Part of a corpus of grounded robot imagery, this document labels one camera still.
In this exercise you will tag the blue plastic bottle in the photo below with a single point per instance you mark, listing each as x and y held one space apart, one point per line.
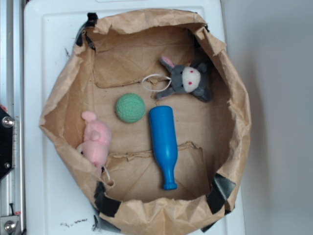
164 143

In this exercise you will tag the brown paper bag bin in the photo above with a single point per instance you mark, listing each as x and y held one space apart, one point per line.
110 58

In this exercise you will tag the black mounting bracket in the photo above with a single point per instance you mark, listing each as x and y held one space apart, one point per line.
6 143

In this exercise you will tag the white plastic tray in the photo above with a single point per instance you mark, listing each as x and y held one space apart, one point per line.
54 203

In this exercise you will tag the pink plush bunny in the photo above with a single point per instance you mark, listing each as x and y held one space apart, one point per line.
97 138

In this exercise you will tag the aluminium frame rail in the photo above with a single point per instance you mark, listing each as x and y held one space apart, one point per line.
12 188

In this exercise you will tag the grey plush bunny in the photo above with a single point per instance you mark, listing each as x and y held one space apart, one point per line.
192 79

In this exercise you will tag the green knitted ball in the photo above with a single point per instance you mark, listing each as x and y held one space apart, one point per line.
130 108

